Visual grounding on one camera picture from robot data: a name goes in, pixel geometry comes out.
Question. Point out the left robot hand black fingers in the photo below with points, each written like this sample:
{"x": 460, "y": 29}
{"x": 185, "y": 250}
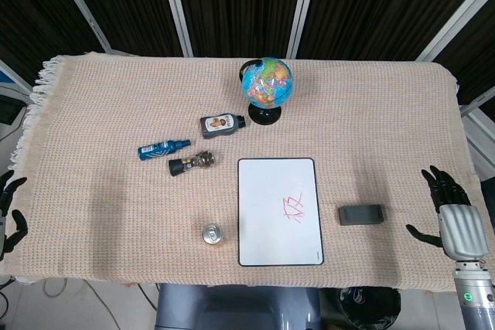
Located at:
{"x": 5, "y": 198}

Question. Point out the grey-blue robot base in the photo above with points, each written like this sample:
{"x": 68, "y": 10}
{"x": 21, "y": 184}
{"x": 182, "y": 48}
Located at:
{"x": 232, "y": 307}

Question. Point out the small whiteboard with red scribble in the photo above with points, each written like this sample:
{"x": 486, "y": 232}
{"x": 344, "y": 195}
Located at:
{"x": 270, "y": 183}

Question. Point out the grey side partition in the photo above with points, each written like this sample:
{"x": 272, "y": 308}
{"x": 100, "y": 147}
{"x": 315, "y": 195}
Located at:
{"x": 481, "y": 137}

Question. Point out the blue spray bottle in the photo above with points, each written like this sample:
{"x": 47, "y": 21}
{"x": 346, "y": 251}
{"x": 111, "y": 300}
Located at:
{"x": 156, "y": 150}

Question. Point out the black trash bin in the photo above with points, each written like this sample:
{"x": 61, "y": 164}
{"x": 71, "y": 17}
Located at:
{"x": 371, "y": 308}

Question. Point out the black whiteboard eraser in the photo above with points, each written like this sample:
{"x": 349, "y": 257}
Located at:
{"x": 361, "y": 215}

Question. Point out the orange drink can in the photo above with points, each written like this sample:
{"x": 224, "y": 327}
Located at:
{"x": 212, "y": 234}

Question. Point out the clear grinder bottle black cap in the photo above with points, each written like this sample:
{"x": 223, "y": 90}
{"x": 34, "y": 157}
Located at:
{"x": 185, "y": 164}

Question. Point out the grey squeeze bottle portrait label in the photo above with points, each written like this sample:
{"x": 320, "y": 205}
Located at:
{"x": 218, "y": 126}

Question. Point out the aluminium partition post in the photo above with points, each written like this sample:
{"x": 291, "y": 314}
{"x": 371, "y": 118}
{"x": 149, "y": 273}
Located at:
{"x": 79, "y": 5}
{"x": 456, "y": 17}
{"x": 176, "y": 5}
{"x": 303, "y": 5}

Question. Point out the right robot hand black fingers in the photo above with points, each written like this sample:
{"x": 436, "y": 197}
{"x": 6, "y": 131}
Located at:
{"x": 464, "y": 231}

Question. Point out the blue desk globe black stand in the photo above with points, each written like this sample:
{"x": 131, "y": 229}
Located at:
{"x": 267, "y": 79}

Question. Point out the dark corrugated partition panel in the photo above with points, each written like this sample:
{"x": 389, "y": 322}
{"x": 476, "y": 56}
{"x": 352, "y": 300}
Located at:
{"x": 239, "y": 5}
{"x": 123, "y": 1}
{"x": 371, "y": 5}
{"x": 27, "y": 17}
{"x": 473, "y": 63}

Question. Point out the beige woven tablecloth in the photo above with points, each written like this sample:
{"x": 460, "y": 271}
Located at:
{"x": 116, "y": 229}

